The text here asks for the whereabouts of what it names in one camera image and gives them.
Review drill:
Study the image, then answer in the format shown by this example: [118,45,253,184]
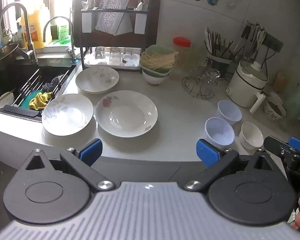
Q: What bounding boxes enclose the white electric cooker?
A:
[226,60,269,113]

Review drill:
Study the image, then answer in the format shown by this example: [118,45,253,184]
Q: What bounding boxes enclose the sink drain rack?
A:
[4,67,70,117]

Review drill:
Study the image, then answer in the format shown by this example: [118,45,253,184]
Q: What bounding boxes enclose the purple scrubbing brush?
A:
[42,76,63,93]

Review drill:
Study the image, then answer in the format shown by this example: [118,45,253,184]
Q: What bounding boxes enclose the yellow cloth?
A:
[29,92,53,111]

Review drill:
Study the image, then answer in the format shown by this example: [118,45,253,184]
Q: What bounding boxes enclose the bundle of chopsticks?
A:
[204,27,234,58]

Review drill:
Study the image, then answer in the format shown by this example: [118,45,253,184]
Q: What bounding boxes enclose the small white ceramic bowl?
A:
[239,122,264,149]

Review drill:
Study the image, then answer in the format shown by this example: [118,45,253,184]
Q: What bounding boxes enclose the clear glass cup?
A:
[204,69,222,90]
[195,57,213,78]

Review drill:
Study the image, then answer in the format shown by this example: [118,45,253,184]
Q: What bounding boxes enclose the hanging kitchen tools on rail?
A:
[246,21,284,53]

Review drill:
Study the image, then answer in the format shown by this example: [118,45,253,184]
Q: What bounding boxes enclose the white drip tray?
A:
[85,51,142,68]

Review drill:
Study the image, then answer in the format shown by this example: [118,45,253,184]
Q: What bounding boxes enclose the wire cup stand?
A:
[182,76,215,98]

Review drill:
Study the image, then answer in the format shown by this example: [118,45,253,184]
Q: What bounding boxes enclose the slim chrome faucet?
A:
[42,16,78,63]

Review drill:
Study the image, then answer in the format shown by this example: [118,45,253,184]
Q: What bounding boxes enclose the yellowish container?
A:
[275,71,289,90]

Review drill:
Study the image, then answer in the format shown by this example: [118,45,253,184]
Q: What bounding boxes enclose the large white ceramic bowl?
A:
[142,70,170,85]

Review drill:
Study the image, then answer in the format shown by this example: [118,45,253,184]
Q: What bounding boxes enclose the dark metal dish rack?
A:
[72,0,162,74]

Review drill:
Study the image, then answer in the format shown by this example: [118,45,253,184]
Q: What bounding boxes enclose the white plate with grey leaves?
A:
[41,94,94,136]

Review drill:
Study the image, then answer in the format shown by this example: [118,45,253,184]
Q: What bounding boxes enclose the white plate with faint flowers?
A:
[75,67,120,94]

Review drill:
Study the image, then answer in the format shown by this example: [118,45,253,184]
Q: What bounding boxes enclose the bundle of dried noodles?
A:
[141,51,179,71]

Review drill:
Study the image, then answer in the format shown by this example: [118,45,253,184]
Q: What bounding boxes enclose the white utensil caddy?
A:
[81,9,93,33]
[134,10,148,35]

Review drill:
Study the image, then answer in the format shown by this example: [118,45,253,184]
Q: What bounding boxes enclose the black kitchen sink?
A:
[0,57,77,120]

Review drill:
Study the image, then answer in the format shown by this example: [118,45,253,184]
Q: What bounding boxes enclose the clear jar with red lid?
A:
[172,37,193,68]

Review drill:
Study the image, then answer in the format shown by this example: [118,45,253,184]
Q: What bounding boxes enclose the pale blue plastic bowl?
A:
[217,99,242,125]
[205,117,235,147]

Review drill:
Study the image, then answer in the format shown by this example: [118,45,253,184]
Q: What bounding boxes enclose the green bottle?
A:
[57,24,73,43]

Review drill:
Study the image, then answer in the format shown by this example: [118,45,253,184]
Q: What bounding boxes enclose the white plate with red flowers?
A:
[95,90,158,138]

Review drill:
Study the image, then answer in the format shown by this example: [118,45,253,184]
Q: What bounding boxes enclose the white dish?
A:
[0,92,14,108]

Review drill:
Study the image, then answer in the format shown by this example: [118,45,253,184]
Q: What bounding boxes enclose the patterned ceramic mug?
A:
[264,91,287,120]

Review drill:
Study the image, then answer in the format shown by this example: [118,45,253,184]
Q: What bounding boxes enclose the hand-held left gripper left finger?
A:
[21,138,115,192]

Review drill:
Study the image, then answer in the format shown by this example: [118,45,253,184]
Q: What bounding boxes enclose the patterned cutting board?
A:
[95,0,133,36]

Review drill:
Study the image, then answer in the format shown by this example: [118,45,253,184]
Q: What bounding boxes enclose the pale green pitcher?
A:
[281,83,300,125]

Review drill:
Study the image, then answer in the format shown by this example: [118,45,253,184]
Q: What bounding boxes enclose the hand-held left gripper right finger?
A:
[183,138,278,192]

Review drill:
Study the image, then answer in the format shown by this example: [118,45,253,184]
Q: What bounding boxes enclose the black hanging utensil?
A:
[240,25,250,45]

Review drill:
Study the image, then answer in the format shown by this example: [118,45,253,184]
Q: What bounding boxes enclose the hanging scissors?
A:
[255,26,267,52]

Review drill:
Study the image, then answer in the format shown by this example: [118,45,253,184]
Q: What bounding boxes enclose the steel pot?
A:
[0,42,20,67]

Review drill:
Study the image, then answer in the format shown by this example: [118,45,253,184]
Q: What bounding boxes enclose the green colander basket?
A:
[140,44,180,78]

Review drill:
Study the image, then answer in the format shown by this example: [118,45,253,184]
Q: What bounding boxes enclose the yellow oil bottle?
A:
[21,4,53,49]

